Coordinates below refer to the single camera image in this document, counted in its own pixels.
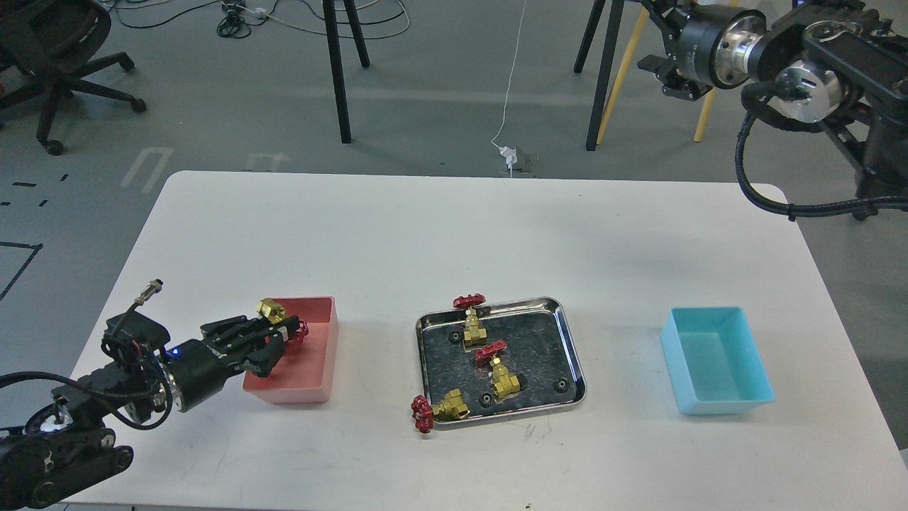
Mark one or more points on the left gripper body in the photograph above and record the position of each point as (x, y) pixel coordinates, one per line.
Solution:
(200, 367)

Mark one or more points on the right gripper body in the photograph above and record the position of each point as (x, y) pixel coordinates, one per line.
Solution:
(671, 17)

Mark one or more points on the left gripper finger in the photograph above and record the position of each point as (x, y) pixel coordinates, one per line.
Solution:
(268, 350)
(262, 327)

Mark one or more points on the brass valve large red wheel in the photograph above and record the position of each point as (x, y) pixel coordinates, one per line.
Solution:
(295, 328)

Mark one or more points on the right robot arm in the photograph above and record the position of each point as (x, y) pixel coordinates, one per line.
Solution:
(831, 67)

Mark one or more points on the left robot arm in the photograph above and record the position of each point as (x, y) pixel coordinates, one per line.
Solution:
(66, 447)

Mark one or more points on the pink plastic box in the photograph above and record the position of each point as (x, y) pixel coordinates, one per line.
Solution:
(304, 374)

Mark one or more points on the brass valve front left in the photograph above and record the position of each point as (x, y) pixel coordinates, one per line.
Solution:
(452, 406)

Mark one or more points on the brass valve top of tray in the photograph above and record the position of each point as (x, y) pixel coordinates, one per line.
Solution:
(474, 334)

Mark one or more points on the brass valve of tray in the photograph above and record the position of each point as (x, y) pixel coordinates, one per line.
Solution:
(504, 383)
(474, 334)

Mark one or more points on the brass valve centre of tray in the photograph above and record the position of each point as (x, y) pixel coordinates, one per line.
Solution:
(504, 383)

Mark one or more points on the blue plastic box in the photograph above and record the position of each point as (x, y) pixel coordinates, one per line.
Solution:
(713, 362)

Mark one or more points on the yellow wooden leg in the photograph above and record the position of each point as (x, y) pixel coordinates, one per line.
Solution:
(704, 116)
(624, 66)

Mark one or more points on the black stand leg right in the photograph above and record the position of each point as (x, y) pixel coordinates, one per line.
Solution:
(607, 58)

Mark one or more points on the black stand leg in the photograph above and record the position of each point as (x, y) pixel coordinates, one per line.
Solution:
(607, 58)
(336, 60)

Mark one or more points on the floor power socket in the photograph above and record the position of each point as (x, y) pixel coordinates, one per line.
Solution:
(516, 161)

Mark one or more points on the steel tray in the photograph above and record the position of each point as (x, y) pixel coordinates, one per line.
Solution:
(540, 346)

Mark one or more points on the black stand leg left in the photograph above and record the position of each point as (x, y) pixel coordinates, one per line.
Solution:
(336, 60)

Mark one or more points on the black office chair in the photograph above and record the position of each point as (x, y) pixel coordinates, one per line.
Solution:
(54, 43)

